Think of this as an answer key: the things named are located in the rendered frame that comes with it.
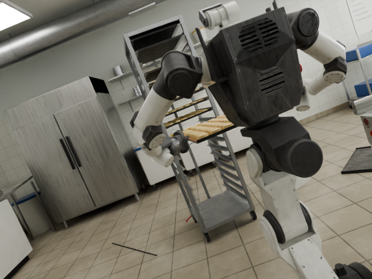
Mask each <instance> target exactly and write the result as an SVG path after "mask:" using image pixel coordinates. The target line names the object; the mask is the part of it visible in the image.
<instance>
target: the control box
mask: <svg viewBox="0 0 372 279"><path fill-rule="evenodd" d="M360 117H361V121H362V123H363V126H364V130H365V133H366V136H367V139H368V142H369V144H372V136H371V135H370V131H372V113H365V114H362V115H360ZM364 119H367V120H368V123H369V124H368V125H366V124H365V123H364Z"/></svg>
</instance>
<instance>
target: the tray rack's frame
mask: <svg viewBox="0 0 372 279"><path fill-rule="evenodd" d="M178 21H179V17H178V16H175V17H172V18H169V19H166V20H163V21H161V22H158V23H155V24H152V25H149V26H147V27H144V28H141V29H138V30H135V31H132V32H129V33H127V35H128V37H129V39H130V41H131V39H134V38H137V37H140V36H142V35H145V34H148V33H151V32H154V31H156V30H159V29H162V28H165V27H168V26H170V25H173V24H176V23H178ZM123 41H124V47H125V55H126V58H127V60H128V63H129V65H130V67H131V70H132V72H133V75H134V77H135V79H136V82H137V85H138V87H139V89H140V92H141V94H142V97H143V99H144V101H145V100H146V95H145V93H144V91H143V88H142V85H141V83H140V81H139V78H138V76H137V73H136V71H135V69H134V66H133V64H132V61H131V59H130V56H129V49H128V47H127V44H126V42H125V39H124V38H123ZM187 144H188V146H189V153H190V156H191V158H192V160H193V163H194V165H195V168H196V170H197V173H198V176H199V178H200V181H201V183H202V185H203V188H204V190H205V193H206V195H207V197H208V198H207V199H206V200H204V201H201V202H200V203H198V205H199V206H200V207H201V208H202V210H200V212H201V213H202V214H203V215H204V217H205V218H206V219H205V220H203V222H204V224H205V227H206V229H207V233H208V231H211V230H213V229H215V228H217V227H219V226H221V225H224V224H226V223H228V222H230V221H232V220H234V219H236V218H238V217H240V216H242V215H244V214H246V213H248V212H249V214H250V216H251V217H252V214H251V211H252V209H251V207H250V206H249V203H248V201H244V200H243V199H242V198H240V197H239V196H238V195H236V194H235V193H233V192H232V191H230V190H229V189H228V188H226V189H227V190H226V191H224V192H221V193H219V194H217V195H215V196H213V197H210V195H209V193H208V190H207V188H206V185H205V183H204V180H203V177H202V175H201V173H200V170H199V168H198V165H197V163H196V160H195V158H194V155H193V152H192V150H191V148H190V145H189V143H188V141H187ZM171 167H172V170H173V172H174V174H175V177H176V179H177V181H178V184H179V186H180V189H181V191H182V193H183V196H184V199H185V201H186V203H187V206H188V208H189V210H190V212H189V213H190V215H193V216H194V218H195V220H196V221H197V223H198V224H199V226H200V227H201V225H200V222H199V220H198V217H197V215H196V213H195V210H194V208H193V206H191V205H190V202H189V200H188V197H187V195H186V193H185V190H184V188H183V186H182V183H181V181H180V178H179V176H178V173H177V171H176V168H175V166H174V164H173V162H172V163H171ZM200 231H201V233H203V229H202V227H201V229H200ZM203 235H204V234H203ZM208 235H209V234H208ZM204 238H205V236H204ZM205 239H206V238H205Z"/></svg>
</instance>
